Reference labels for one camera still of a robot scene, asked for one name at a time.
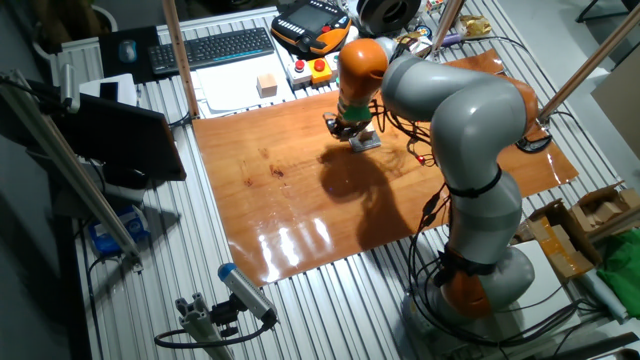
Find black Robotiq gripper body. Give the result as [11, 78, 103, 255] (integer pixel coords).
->
[322, 111, 374, 138]

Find silver pocket scale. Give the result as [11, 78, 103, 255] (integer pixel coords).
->
[348, 130, 382, 153]

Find green wrist flange plate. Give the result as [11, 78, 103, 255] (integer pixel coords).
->
[341, 104, 374, 123]

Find yellow box red button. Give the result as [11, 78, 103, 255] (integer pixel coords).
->
[307, 57, 334, 86]

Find white box green button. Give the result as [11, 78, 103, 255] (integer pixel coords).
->
[324, 50, 343, 77]

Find white box large red button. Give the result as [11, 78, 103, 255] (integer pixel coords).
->
[286, 58, 314, 90]

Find glossy wooden board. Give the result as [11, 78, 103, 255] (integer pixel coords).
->
[192, 48, 580, 287]

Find large wooden cube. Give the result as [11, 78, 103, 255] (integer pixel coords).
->
[256, 73, 279, 99]

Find yellow foil packet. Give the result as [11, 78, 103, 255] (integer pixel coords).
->
[394, 32, 432, 55]

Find black orange teach pendant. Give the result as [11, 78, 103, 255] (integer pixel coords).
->
[270, 0, 353, 56]

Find white paper sheet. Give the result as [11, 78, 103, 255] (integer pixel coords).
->
[192, 52, 296, 115]

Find black filament spool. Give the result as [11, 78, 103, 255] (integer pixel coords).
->
[357, 0, 424, 36]

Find black computer keyboard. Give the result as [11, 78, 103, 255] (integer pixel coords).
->
[147, 26, 276, 76]

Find golden snack bag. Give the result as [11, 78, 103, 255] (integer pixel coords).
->
[457, 14, 494, 39]

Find black flat monitor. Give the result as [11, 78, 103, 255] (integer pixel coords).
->
[49, 92, 188, 182]

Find white box device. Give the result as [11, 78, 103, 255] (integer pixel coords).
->
[78, 73, 139, 107]

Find grey computer mouse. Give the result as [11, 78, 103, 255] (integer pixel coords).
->
[118, 39, 138, 64]

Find black mouse pad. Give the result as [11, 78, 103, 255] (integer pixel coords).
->
[98, 25, 161, 85]

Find cardboard box yellow tape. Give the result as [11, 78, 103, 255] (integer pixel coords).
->
[517, 198, 604, 281]

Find blue white packet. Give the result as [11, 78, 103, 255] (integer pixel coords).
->
[87, 204, 151, 257]

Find white flat panel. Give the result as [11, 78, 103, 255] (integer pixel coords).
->
[509, 239, 584, 326]

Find white round bin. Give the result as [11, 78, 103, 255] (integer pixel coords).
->
[30, 3, 119, 66]

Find open cardboard box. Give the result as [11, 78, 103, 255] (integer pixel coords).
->
[569, 180, 640, 236]

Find long aluminium strut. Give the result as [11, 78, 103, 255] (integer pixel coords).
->
[0, 69, 144, 271]

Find beige cardboard panel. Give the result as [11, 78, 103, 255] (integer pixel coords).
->
[591, 58, 640, 162]

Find silver webcam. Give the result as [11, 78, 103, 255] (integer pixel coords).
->
[58, 62, 81, 114]

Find white paper roll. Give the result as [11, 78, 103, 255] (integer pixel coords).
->
[574, 269, 629, 321]

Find green cloth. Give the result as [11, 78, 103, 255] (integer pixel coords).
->
[597, 242, 640, 319]

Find frame post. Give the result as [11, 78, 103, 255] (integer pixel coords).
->
[160, 0, 201, 120]
[537, 3, 640, 124]
[430, 0, 466, 52]

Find silver depth camera blue end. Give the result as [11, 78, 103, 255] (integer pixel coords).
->
[217, 262, 279, 324]

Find aluminium profile camera mount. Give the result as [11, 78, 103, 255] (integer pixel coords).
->
[174, 293, 236, 360]

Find black camera cable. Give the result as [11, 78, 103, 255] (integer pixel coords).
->
[153, 312, 279, 350]

